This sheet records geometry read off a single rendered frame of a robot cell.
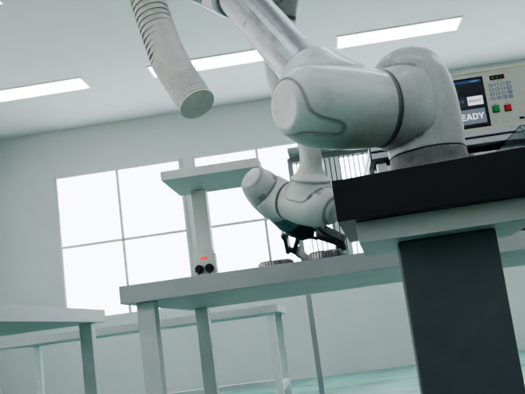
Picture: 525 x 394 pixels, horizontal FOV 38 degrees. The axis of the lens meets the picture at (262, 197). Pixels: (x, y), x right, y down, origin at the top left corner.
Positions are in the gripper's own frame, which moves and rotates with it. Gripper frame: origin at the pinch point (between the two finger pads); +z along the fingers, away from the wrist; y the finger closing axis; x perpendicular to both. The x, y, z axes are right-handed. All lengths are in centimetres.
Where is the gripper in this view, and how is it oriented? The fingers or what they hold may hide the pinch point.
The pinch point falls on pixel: (326, 256)
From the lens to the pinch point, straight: 226.4
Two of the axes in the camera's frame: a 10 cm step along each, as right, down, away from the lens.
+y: 8.3, -2.0, -5.2
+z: 5.3, 5.6, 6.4
